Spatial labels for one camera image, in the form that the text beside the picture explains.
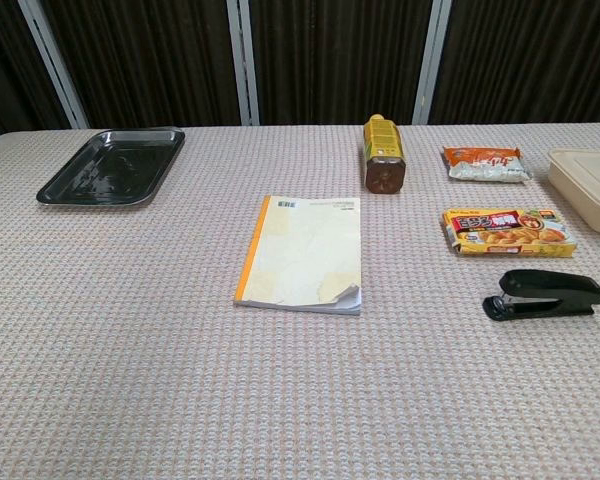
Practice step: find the beige lidded food container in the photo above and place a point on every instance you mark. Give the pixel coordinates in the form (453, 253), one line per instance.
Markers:
(587, 185)

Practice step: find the white metal partition post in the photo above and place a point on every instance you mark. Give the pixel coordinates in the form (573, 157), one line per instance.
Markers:
(243, 60)
(432, 60)
(52, 60)

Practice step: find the white and yellow booklet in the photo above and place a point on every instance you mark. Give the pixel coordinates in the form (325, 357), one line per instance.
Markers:
(305, 250)

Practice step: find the beige woven tablecloth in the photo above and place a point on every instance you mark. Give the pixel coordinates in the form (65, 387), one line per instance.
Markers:
(180, 375)

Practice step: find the yellow curry roux box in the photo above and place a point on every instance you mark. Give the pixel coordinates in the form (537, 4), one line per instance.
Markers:
(510, 232)

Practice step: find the yellow label tea bottle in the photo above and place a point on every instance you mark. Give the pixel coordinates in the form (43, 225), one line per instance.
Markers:
(384, 150)

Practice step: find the black pleated curtain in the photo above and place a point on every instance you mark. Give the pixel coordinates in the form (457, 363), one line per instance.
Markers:
(145, 55)

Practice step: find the black stapler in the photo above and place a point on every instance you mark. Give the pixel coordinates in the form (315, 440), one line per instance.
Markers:
(550, 290)

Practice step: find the black metal tray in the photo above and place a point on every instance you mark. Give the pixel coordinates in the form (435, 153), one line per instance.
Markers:
(110, 165)

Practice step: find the orange and white snack bag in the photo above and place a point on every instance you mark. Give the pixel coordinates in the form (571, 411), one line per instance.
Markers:
(485, 167)

